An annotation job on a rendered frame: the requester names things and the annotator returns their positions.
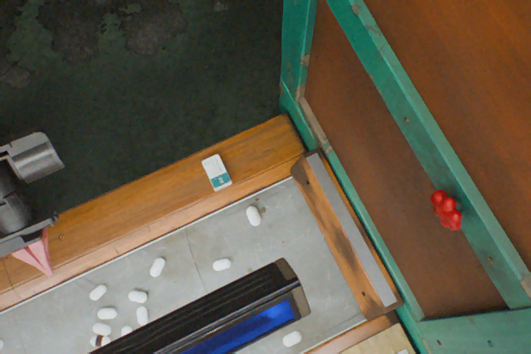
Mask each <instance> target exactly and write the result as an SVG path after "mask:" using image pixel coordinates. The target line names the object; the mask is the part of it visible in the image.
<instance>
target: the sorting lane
mask: <svg viewBox="0 0 531 354"><path fill-rule="evenodd" d="M250 206H254V207H256V208H257V209H258V212H259V215H260V217H261V223H260V225H258V226H254V225H252V224H250V222H249V220H248V217H247V208H248V207H250ZM158 257H161V258H162V259H163V260H164V267H163V269H162V270H161V273H160V275H159V276H156V277H153V275H152V274H150V273H149V270H150V269H151V267H152V266H153V263H154V261H155V259H157V258H158ZM222 258H229V259H230V260H231V262H232V264H231V267H230V268H229V269H223V270H221V271H216V270H215V269H214V268H213V263H214V262H215V261H216V260H220V259H222ZM279 258H285V259H286V260H287V262H288V263H289V265H290V266H291V267H292V269H293V271H294V272H295V273H296V275H297V277H298V278H299V281H300V283H302V285H303V290H304V292H305V295H306V297H307V301H308V303H309V307H310V309H311V314H309V315H308V316H307V317H305V318H301V319H300V320H299V321H296V322H295V323H293V324H291V325H290V326H287V327H285V328H283V329H282V330H279V331H277V332H275V333H272V334H270V335H269V336H267V337H264V339H262V340H260V341H258V342H255V343H253V344H252V345H249V346H247V347H246V348H243V349H241V350H239V351H238V352H236V353H234V354H303V353H305V352H307V350H309V349H311V348H313V347H315V346H318V345H320V344H322V343H324V342H326V341H328V340H329V339H331V338H333V337H336V336H338V335H340V334H341V333H343V332H344V331H346V330H349V329H351V328H352V327H354V326H358V325H359V324H361V323H362V322H365V321H367V320H366V318H365V317H364V315H363V312H362V310H361V308H360V307H359V305H358V304H357V302H356V299H355V297H354V295H353V294H352V291H351V289H350V287H349V286H348V282H347V281H346V280H345V279H344V277H343V275H342V273H341V271H340V269H339V267H338V265H337V262H336V260H335V258H334V256H333V254H332V252H331V250H330V248H329V246H328V245H327V244H326V240H325V238H324V235H323V234H322V232H321V231H320V229H319V227H318V225H317V223H316V221H315V219H314V216H313V214H312V212H311V210H310V208H309V207H308V205H307V203H306V201H304V199H303V197H302V195H301V193H300V192H299V188H298V186H297V185H296V183H295V181H294V179H293V178H292V177H290V178H287V179H285V180H283V181H281V182H279V183H275V184H273V185H272V186H269V187H267V188H265V189H264V190H260V192H258V193H256V194H254V195H252V196H249V197H247V198H244V199H243V200H241V201H238V202H236V203H234V204H232V205H230V206H228V207H226V208H223V209H220V210H218V211H216V212H215V213H211V214H209V215H208V216H206V217H205V218H203V219H200V220H197V221H195V222H194V223H192V224H189V225H187V226H185V227H183V228H180V229H178V230H176V231H174V232H171V233H169V234H167V235H165V236H162V238H159V239H157V240H155V241H153V242H151V243H149V244H145V245H144V246H142V247H139V248H138V249H136V250H132V251H130V253H128V254H125V255H123V256H121V257H119V258H116V259H114V260H112V261H110V262H107V263H104V264H103V265H101V266H100V267H98V268H96V269H92V270H90V271H88V272H87V273H84V274H81V275H79V276H77V277H76V278H74V279H73V280H71V281H67V282H65V283H63V284H60V285H58V286H56V287H53V288H52V289H51V290H48V291H46V292H44V293H41V294H39V295H37V296H34V297H32V298H31V299H29V300H26V301H24V302H23V303H20V304H18V305H16V306H13V307H11V308H10V309H8V310H6V311H3V312H1V313H0V339H1V340H2V341H4V346H2V349H1V350H0V354H88V353H89V352H91V351H92V350H94V349H97V348H99V347H94V346H92V345H91V344H90V339H91V337H93V336H95V335H100V334H98V333H95V332H94V331H93V325H94V324H95V323H97V322H101V323H104V324H107V325H109V326H110V327H111V333H110V334H109V335H107V337H109V338H110V340H111V341H113V340H115V339H117V338H119V337H121V336H122V328H123V327H124V326H131V328H132V331H134V330H136V329H138V328H140V327H142V326H141V325H139V324H138V321H137V309H138V308H139V307H141V306H144V307H146V308H147V311H148V319H149V320H148V321H147V323H149V322H151V321H153V320H155V319H157V318H160V317H162V316H165V315H166V314H169V312H171V311H174V310H176V309H178V308H180V307H182V306H184V305H186V304H188V303H191V302H193V301H195V300H196V299H198V298H200V297H202V296H204V295H206V294H208V293H210V292H213V291H215V290H217V289H218V288H221V287H223V285H226V284H228V283H231V282H233V281H235V280H237V279H239V278H240V277H243V276H245V275H247V274H248V273H251V272H254V271H255V270H258V269H261V267H263V266H265V265H267V264H269V263H270V262H275V260H277V259H279ZM101 284H102V285H104V286H105V287H106V292H105V293H104V294H103V295H102V296H101V297H100V298H99V299H98V300H91V299H90V292H91V291H92V290H94V289H95V288H97V287H98V286H99V285H101ZM132 291H137V292H144V293H145V294H146V295H147V300H146V301H145V302H144V303H139V302H136V301H132V300H130V299H129V294H130V292H132ZM101 308H114V309H116V310H117V315H116V316H115V318H113V319H100V318H98V316H97V311H98V310H99V309H101ZM147 323H146V325H147ZM294 331H299V332H300V333H301V334H302V341H301V342H300V343H297V344H294V345H292V346H290V347H286V346H285V345H284V344H283V339H284V336H286V335H288V334H290V333H292V332H294Z"/></svg>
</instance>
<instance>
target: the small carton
mask: <svg viewBox="0 0 531 354"><path fill-rule="evenodd" d="M202 164H203V167H204V169H205V171H206V173H207V175H208V177H209V180H210V182H211V183H212V185H213V188H214V190H215V192H216V191H217V190H219V189H221V188H223V187H226V186H228V185H230V184H232V181H231V178H230V176H229V174H228V172H227V170H226V168H225V167H224V165H223V163H222V161H221V159H220V157H219V155H218V154H216V155H214V156H211V157H210V158H207V159H205V160H203V161H202Z"/></svg>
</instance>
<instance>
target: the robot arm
mask: <svg viewBox="0 0 531 354"><path fill-rule="evenodd" d="M5 159H7V160H8V162H9V164H10V166H12V167H13V170H14V171H15V173H16V175H17V177H18V178H19V179H21V180H22V179H24V180H25V182H26V183H31V182H33V181H36V180H37V179H40V178H43V177H44V176H46V175H49V174H51V173H54V172H56V171H57V170H58V169H61V168H64V167H65V164H64V161H62V159H61V157H60V155H59V154H58V150H57V149H56V148H55V145H54V143H52V142H51V139H50V138H49V136H48V134H47V132H46V130H45V129H43V128H41V127H36V128H31V129H30V130H26V131H24V132H20V133H18V134H14V135H10V136H9V135H8V136H6V137H2V138H0V257H2V256H5V255H8V254H10V253H11V254H12V256H14V257H15V258H18V259H20V260H22V261H24V262H27V263H29V264H31V265H33V266H36V267H37V268H38V269H40V271H41V272H43V273H44V274H46V275H47V276H49V277H50V276H52V275H53V272H54V270H53V267H52V264H51V259H50V255H49V251H48V241H47V227H48V226H54V225H55V221H57V220H58V219H59V215H58V214H57V211H58V210H57V209H56V207H55V204H54V203H50V204H47V205H46V206H44V207H42V208H39V209H36V210H35V209H34V207H33V205H32V203H31V202H30V201H29V200H28V197H27V196H26V194H25V192H24V191H23V190H22V187H21V186H18V185H19V183H18V181H17V180H16V178H15V176H14V175H13V172H12V171H11V170H10V169H9V167H8V165H7V163H6V162H5Z"/></svg>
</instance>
